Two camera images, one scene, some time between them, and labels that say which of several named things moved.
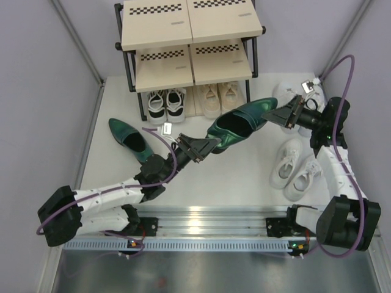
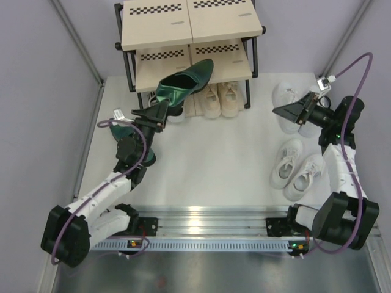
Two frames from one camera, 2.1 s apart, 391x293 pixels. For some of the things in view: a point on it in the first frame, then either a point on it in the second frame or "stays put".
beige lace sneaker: x=229 y=95 stays put
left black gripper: x=206 y=145 to x=156 y=114
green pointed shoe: x=234 y=125 to x=176 y=86
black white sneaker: x=175 y=105 stays put
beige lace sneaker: x=211 y=99 stays put
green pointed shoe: x=131 y=138 stays put
